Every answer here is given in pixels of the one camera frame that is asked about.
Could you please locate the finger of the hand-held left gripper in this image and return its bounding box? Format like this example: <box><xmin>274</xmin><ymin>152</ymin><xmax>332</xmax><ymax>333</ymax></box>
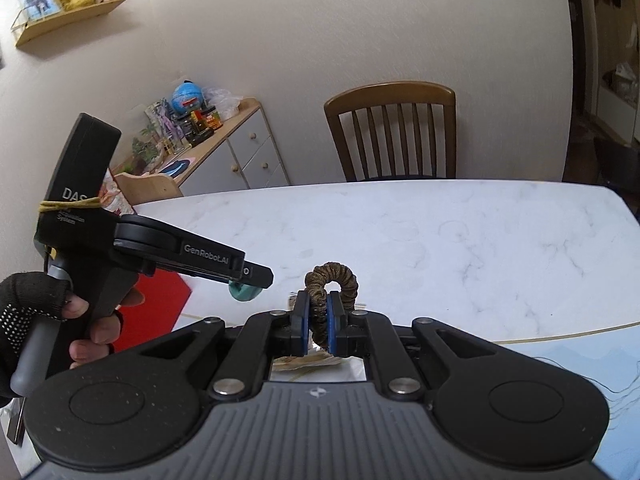
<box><xmin>172</xmin><ymin>234</ymin><xmax>274</xmax><ymax>290</ymax></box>

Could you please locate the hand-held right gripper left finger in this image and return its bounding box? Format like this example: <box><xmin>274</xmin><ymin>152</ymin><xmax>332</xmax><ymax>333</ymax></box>
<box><xmin>142</xmin><ymin>291</ymin><xmax>311</xmax><ymax>400</ymax></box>

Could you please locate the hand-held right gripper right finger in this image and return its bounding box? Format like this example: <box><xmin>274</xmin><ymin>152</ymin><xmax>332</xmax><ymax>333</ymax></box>
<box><xmin>327</xmin><ymin>292</ymin><xmax>493</xmax><ymax>400</ymax></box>

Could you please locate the brown scrunchie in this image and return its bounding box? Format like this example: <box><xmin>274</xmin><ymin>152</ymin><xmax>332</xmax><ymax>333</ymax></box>
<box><xmin>305</xmin><ymin>261</ymin><xmax>360</xmax><ymax>353</ymax></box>

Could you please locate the small teal toy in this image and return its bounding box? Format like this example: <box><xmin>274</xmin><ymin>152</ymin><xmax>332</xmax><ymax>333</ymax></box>
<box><xmin>228</xmin><ymin>280</ymin><xmax>263</xmax><ymax>304</ymax></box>

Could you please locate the white cardboard box red outside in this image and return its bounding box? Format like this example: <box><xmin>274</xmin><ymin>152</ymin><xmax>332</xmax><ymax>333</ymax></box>
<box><xmin>112</xmin><ymin>272</ymin><xmax>193</xmax><ymax>356</ymax></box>

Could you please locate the person's left hand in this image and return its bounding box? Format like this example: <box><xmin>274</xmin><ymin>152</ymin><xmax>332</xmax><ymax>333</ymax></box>
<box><xmin>0</xmin><ymin>272</ymin><xmax>146</xmax><ymax>401</ymax></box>

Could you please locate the yellow rubber band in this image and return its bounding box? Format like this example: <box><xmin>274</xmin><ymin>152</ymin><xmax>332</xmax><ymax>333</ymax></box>
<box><xmin>39</xmin><ymin>197</ymin><xmax>103</xmax><ymax>212</ymax></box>

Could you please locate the printed snack pouch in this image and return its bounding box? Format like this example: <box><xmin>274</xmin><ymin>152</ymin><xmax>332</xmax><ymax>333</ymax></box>
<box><xmin>99</xmin><ymin>167</ymin><xmax>137</xmax><ymax>217</ymax></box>

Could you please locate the light wooden chair back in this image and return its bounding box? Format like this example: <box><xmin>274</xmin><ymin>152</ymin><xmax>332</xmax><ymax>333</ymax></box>
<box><xmin>114</xmin><ymin>172</ymin><xmax>183</xmax><ymax>206</ymax></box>

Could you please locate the blue and pink mat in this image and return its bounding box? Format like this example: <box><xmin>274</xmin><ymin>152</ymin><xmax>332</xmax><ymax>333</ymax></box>
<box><xmin>160</xmin><ymin>157</ymin><xmax>193</xmax><ymax>177</ymax></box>

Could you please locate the light wooden sideboard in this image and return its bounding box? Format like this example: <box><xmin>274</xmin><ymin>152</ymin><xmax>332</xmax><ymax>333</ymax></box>
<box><xmin>112</xmin><ymin>97</ymin><xmax>292</xmax><ymax>198</ymax></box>

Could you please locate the clear plastic bag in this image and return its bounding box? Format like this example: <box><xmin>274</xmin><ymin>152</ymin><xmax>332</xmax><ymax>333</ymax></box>
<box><xmin>202</xmin><ymin>87</ymin><xmax>242</xmax><ymax>120</ymax></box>

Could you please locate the small blue globe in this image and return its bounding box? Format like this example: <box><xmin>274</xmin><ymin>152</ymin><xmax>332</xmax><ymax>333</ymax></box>
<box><xmin>171</xmin><ymin>81</ymin><xmax>203</xmax><ymax>113</ymax></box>

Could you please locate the brown wooden chair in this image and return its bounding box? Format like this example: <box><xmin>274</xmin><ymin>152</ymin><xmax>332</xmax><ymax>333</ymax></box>
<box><xmin>324</xmin><ymin>81</ymin><xmax>457</xmax><ymax>182</ymax></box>

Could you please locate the light blue table mat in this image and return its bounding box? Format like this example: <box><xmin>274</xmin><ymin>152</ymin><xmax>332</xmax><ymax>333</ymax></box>
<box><xmin>492</xmin><ymin>322</ymin><xmax>640</xmax><ymax>461</ymax></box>

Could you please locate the wooden wall shelf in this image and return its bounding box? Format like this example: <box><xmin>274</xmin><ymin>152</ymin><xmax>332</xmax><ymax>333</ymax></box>
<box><xmin>11</xmin><ymin>0</ymin><xmax>128</xmax><ymax>48</ymax></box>

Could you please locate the small photo frame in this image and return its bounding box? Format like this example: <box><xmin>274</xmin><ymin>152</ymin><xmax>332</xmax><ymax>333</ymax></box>
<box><xmin>16</xmin><ymin>0</ymin><xmax>62</xmax><ymax>23</ymax></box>

